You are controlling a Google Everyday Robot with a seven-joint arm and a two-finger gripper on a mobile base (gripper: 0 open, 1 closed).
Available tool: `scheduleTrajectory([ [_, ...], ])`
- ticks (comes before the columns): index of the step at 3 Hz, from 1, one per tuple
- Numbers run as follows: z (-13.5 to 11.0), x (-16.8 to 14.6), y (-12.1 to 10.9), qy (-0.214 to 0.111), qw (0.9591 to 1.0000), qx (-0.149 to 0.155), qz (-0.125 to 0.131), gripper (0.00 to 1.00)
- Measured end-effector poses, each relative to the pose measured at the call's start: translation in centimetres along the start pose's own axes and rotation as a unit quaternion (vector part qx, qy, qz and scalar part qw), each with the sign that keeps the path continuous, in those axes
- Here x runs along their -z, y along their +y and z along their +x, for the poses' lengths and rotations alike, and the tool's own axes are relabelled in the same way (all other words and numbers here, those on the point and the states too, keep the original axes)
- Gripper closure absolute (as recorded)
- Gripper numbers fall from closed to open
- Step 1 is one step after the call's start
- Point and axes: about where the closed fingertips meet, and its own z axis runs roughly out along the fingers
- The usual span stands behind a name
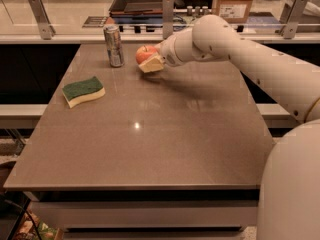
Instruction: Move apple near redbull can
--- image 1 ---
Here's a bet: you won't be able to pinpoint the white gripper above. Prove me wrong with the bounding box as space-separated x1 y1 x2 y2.
139 34 185 73

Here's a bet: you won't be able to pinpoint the red apple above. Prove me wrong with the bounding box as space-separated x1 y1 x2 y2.
135 45 157 64

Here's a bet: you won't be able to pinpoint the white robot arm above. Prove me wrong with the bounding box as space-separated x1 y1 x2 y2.
136 15 320 240

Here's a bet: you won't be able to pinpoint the silver blue redbull can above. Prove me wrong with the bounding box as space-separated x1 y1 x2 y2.
103 24 124 67

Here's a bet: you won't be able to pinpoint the dark open tray box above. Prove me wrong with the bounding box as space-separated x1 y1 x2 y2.
109 0 163 15

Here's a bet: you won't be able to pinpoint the green yellow sponge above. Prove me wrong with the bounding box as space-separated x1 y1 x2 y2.
62 76 105 108

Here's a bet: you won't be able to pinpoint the brown cardboard box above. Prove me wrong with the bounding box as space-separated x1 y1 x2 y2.
212 0 253 23

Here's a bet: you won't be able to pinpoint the grey table drawer cabinet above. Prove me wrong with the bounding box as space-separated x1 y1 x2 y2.
28 188 259 238

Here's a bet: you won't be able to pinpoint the snack bags in bin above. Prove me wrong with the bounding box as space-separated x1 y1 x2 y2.
12 213 63 240

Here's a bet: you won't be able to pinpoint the middle metal glass bracket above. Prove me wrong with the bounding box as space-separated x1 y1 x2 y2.
162 0 174 39

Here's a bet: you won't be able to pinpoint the metal glass bracket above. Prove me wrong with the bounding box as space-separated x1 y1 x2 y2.
280 0 308 39
28 0 55 40
162 0 174 39

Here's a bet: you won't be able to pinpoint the left metal glass bracket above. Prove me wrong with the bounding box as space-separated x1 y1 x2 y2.
28 0 55 40

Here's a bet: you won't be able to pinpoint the right metal glass bracket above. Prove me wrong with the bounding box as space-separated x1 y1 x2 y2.
280 0 308 39

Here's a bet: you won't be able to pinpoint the black cable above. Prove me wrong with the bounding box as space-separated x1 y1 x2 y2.
0 197 44 240

